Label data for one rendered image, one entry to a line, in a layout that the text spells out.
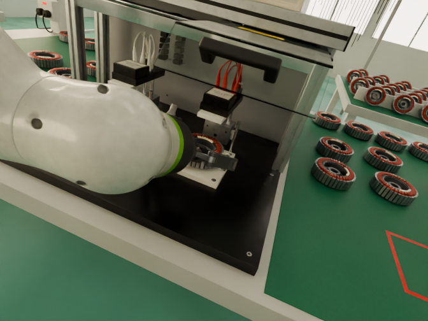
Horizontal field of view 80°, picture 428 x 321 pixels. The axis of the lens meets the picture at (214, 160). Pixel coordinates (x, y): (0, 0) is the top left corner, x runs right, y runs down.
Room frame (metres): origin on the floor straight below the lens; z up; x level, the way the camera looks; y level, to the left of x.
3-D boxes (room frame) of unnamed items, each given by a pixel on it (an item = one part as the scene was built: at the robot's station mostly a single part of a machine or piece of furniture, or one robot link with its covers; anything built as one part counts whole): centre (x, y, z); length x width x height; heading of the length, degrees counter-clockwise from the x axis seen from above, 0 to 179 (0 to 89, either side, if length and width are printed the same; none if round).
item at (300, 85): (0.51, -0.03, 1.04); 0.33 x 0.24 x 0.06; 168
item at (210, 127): (0.66, 0.01, 0.80); 0.07 x 0.05 x 0.06; 78
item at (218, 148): (0.52, 0.04, 0.80); 0.11 x 0.11 x 0.04
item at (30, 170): (0.56, 0.15, 0.76); 0.64 x 0.47 x 0.02; 78
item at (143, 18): (0.64, 0.14, 1.03); 0.62 x 0.01 x 0.03; 78
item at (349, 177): (0.63, -0.33, 0.77); 0.11 x 0.11 x 0.04
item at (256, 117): (0.79, 0.10, 0.92); 0.66 x 0.01 x 0.30; 78
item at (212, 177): (0.52, 0.04, 0.78); 0.15 x 0.15 x 0.01; 78
